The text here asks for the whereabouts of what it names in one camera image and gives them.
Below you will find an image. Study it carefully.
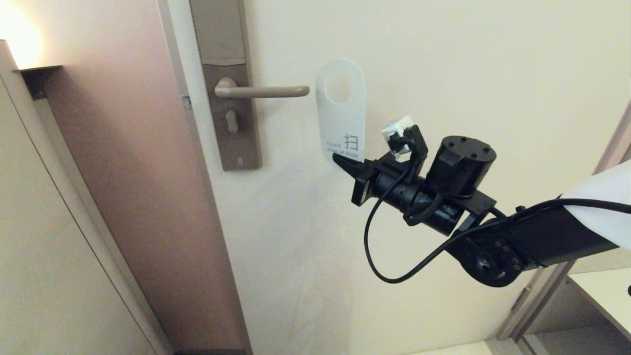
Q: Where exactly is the white door hanger sign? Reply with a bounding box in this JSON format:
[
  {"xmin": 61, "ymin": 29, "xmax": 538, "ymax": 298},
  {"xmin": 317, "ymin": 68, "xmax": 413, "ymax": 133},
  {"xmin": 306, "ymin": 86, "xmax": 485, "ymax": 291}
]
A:
[{"xmin": 315, "ymin": 59, "xmax": 366, "ymax": 166}]

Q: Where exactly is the cream white door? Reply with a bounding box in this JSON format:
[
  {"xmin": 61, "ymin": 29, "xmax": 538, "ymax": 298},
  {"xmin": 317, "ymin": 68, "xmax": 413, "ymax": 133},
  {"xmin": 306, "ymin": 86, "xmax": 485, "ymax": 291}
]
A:
[{"xmin": 158, "ymin": 0, "xmax": 631, "ymax": 355}]

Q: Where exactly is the bronze door lock plate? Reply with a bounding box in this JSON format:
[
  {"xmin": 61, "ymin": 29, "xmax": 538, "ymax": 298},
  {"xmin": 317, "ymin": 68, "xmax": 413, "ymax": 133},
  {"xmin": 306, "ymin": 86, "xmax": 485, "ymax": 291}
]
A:
[{"xmin": 190, "ymin": 0, "xmax": 262, "ymax": 172}]

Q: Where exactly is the white closet shelf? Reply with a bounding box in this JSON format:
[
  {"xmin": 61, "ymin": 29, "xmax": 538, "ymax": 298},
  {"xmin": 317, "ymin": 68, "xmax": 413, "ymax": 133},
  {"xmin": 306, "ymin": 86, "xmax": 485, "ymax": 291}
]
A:
[{"xmin": 566, "ymin": 268, "xmax": 631, "ymax": 342}]

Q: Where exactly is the cream wardrobe panel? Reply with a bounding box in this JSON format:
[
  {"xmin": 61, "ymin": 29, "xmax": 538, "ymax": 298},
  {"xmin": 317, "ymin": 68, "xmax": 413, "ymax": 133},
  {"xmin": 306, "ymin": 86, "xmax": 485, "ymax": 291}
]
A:
[{"xmin": 0, "ymin": 42, "xmax": 173, "ymax": 355}]

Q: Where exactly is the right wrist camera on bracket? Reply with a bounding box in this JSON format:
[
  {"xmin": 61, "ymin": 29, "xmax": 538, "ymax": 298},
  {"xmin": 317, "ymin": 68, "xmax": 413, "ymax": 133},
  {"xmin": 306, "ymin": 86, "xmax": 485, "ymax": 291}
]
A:
[{"xmin": 381, "ymin": 116, "xmax": 428, "ymax": 168}]

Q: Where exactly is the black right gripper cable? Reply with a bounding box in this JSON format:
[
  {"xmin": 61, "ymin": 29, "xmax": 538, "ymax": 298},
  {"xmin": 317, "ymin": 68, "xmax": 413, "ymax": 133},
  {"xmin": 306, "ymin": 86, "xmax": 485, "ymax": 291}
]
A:
[{"xmin": 364, "ymin": 163, "xmax": 631, "ymax": 284}]

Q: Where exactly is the beige metal door handle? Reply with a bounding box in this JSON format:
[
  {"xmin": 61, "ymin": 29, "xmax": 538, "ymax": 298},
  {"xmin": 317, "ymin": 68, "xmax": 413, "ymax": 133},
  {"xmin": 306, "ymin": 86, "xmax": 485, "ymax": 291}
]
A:
[{"xmin": 215, "ymin": 77, "xmax": 311, "ymax": 99}]

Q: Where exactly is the taupe frame hinge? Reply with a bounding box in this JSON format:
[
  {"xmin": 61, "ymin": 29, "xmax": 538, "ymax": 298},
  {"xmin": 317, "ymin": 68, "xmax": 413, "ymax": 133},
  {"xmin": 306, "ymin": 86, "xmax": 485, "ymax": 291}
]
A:
[{"xmin": 511, "ymin": 286, "xmax": 532, "ymax": 311}]

